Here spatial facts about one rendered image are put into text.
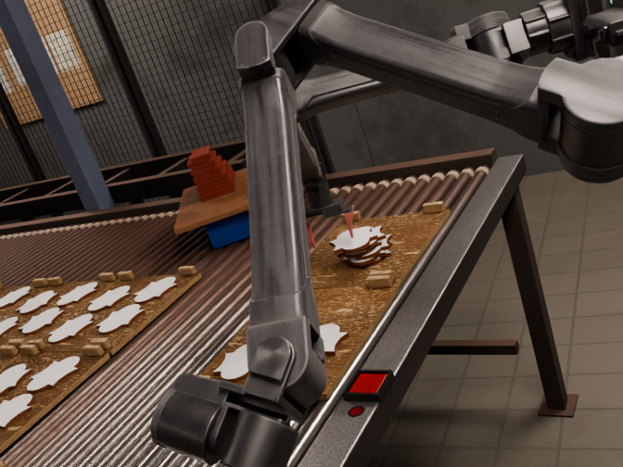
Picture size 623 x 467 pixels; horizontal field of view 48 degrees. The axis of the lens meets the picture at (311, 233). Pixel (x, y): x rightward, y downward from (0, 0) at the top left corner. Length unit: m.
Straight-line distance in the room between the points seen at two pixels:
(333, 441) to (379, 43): 0.72
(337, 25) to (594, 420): 2.01
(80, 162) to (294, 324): 2.80
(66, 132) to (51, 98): 0.16
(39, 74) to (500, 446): 2.41
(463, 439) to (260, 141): 2.01
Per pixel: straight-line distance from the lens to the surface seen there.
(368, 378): 1.37
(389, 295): 1.62
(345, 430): 1.28
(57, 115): 3.37
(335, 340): 1.49
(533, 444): 2.57
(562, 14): 1.22
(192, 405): 0.66
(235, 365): 1.54
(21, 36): 3.36
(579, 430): 2.60
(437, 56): 0.78
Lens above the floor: 1.66
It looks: 20 degrees down
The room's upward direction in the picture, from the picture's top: 19 degrees counter-clockwise
